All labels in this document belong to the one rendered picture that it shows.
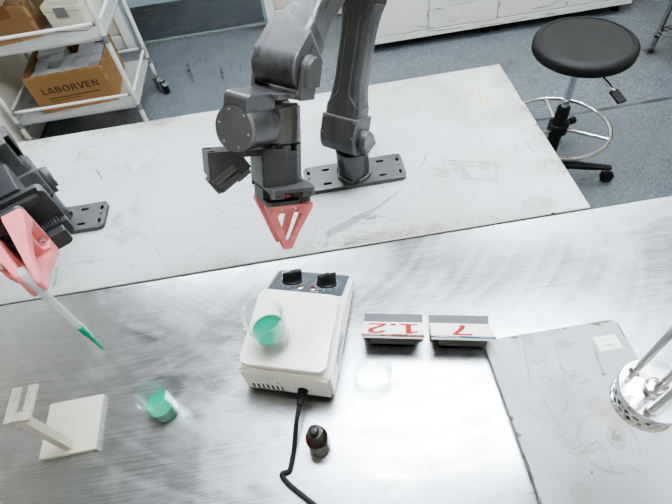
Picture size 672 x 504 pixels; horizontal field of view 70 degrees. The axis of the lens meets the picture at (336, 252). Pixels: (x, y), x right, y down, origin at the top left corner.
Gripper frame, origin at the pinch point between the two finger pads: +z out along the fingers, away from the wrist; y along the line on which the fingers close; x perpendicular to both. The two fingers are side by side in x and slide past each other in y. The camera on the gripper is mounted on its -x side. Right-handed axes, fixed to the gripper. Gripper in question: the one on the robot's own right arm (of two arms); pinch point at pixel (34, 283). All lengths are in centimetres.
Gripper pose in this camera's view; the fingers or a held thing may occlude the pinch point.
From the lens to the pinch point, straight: 52.6
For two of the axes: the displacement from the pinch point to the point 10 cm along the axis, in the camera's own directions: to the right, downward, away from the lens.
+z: 6.2, 5.8, -5.2
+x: 0.9, 6.1, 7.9
